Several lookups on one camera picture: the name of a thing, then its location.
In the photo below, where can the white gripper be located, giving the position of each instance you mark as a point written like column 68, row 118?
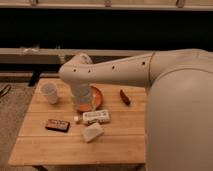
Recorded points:
column 82, row 97

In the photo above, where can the dark red pepper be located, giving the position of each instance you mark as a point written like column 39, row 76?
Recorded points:
column 124, row 98

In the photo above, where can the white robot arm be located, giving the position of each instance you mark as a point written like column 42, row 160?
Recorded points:
column 179, row 108

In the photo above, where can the orange bowl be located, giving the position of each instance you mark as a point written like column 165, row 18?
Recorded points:
column 96, row 103

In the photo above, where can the white plastic bottle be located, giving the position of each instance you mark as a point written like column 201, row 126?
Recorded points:
column 87, row 118

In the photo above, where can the white sponge block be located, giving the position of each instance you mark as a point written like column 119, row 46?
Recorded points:
column 91, row 132

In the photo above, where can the dark snack bar packet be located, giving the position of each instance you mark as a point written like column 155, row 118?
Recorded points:
column 57, row 125

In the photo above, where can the wooden table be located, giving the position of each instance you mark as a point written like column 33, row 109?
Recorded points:
column 121, row 143

